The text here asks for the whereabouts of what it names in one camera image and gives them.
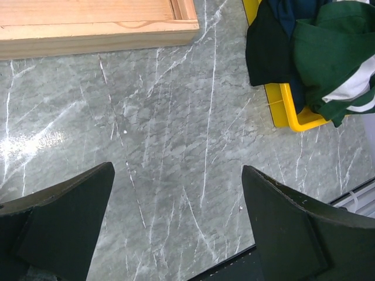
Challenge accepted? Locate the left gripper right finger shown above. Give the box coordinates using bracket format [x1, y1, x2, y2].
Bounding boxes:
[241, 166, 374, 280]

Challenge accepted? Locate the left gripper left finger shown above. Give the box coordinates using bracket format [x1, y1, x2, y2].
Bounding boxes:
[1, 162, 115, 280]

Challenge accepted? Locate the green and white t shirt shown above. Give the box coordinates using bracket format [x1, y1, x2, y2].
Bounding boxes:
[245, 0, 375, 128]

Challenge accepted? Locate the yellow plastic tray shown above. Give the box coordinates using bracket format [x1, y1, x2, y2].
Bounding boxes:
[243, 1, 326, 132]

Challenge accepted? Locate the wooden clothes rack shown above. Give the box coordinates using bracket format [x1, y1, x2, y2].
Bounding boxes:
[1, 0, 199, 60]

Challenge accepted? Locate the navy blue garment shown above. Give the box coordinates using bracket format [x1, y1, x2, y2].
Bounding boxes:
[268, 0, 332, 114]

